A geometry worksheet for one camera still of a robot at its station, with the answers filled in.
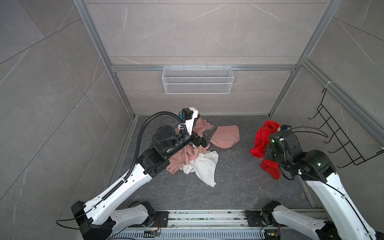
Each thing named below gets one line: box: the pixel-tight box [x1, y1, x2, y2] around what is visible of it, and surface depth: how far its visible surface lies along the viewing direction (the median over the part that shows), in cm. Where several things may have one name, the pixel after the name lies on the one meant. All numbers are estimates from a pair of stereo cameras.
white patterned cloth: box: [179, 150, 219, 188], surface depth 87 cm
